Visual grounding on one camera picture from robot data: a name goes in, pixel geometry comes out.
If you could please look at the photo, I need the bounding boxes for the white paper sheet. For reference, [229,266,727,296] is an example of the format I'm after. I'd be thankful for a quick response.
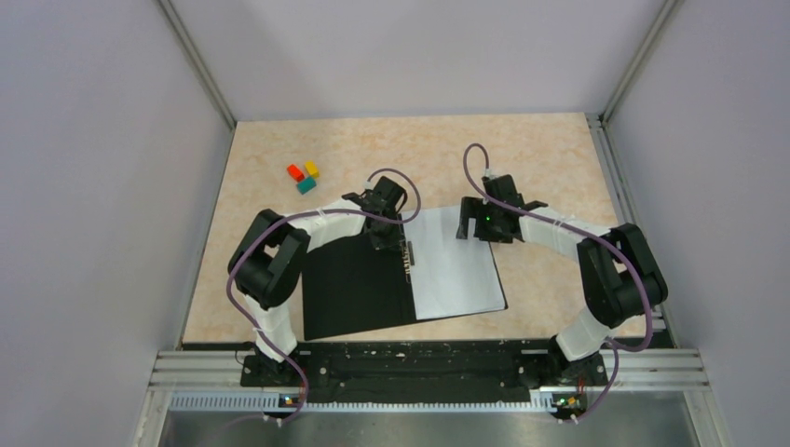
[404,206,507,321]

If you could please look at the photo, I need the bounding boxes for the black file folder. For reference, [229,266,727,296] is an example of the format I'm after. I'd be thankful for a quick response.
[300,210,510,342]

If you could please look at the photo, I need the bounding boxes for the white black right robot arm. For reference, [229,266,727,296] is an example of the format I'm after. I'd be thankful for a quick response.
[456,175,668,384]

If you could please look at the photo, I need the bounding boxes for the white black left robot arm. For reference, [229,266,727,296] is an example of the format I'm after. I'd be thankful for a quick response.
[225,169,420,385]

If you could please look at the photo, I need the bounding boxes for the yellow wooden block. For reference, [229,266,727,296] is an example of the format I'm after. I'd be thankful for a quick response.
[305,160,320,179]

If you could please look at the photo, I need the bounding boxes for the teal wooden block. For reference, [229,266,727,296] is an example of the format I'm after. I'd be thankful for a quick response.
[296,177,317,195]

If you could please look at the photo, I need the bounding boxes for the red wooden block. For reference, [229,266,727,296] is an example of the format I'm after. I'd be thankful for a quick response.
[286,164,306,183]

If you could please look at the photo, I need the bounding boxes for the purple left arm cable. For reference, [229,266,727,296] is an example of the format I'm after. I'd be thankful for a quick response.
[225,168,423,372]

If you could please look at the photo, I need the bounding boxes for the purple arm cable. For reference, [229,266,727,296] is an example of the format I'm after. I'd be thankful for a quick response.
[225,168,423,372]
[462,142,656,354]

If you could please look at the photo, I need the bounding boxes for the aluminium corner post right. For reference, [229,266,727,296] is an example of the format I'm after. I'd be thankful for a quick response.
[598,0,685,128]

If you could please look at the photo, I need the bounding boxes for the aluminium corner post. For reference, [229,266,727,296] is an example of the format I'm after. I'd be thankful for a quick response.
[154,0,238,131]
[598,0,685,128]

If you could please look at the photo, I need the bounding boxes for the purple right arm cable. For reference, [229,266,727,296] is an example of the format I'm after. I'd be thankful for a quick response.
[462,142,656,354]

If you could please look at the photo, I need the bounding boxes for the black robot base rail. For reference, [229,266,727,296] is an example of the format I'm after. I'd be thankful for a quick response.
[240,339,608,404]

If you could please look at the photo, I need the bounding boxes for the aluminium corner post left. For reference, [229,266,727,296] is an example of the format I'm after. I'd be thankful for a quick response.
[154,0,238,131]

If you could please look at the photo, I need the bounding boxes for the aluminium frame rail front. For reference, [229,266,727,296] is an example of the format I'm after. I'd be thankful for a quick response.
[149,341,709,415]

